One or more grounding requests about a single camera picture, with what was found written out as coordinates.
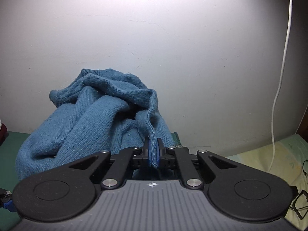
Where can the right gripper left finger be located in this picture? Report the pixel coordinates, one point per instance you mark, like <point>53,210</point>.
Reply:
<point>147,152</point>

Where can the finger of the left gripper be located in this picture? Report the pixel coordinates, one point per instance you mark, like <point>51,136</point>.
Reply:
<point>6,200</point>

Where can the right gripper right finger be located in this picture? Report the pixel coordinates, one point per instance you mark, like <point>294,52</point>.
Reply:
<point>161,153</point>

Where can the blue knit sweater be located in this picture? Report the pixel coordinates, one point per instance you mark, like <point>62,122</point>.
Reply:
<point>100,110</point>

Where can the green mat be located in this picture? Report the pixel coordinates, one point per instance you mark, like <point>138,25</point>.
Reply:
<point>9,179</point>

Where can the dark red folded sweater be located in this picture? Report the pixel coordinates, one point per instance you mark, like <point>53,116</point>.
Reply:
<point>3,133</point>

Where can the pale patterned bed sheet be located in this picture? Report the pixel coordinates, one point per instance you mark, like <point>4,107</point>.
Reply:
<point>289,162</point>

